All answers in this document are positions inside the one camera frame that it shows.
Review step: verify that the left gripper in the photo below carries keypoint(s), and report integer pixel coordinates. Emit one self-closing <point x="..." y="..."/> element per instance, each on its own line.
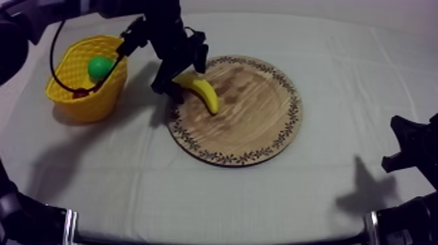
<point x="171" y="41"/>

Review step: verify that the small red fruit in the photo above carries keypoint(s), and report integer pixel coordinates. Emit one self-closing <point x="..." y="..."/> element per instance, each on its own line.
<point x="80" y="93"/>

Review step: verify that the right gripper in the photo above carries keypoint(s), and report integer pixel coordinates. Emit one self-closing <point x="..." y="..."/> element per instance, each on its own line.
<point x="426" y="147"/>

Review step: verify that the yellow plastic basket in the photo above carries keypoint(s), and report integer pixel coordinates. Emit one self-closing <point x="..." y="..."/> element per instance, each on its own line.
<point x="92" y="102"/>

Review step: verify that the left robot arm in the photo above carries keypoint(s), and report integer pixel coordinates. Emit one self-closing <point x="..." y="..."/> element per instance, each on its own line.
<point x="20" y="24"/>

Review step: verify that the green toy pear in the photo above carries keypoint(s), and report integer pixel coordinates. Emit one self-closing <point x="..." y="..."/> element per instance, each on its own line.
<point x="100" y="67"/>

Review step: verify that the yellow toy banana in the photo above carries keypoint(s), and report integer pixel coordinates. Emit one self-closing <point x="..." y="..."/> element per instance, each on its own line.
<point x="205" y="91"/>

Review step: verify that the round wooden board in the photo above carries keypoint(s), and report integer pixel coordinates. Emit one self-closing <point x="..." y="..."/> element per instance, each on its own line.
<point x="246" y="119"/>

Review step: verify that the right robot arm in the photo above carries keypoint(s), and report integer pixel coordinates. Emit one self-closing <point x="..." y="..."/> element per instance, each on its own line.
<point x="410" y="222"/>

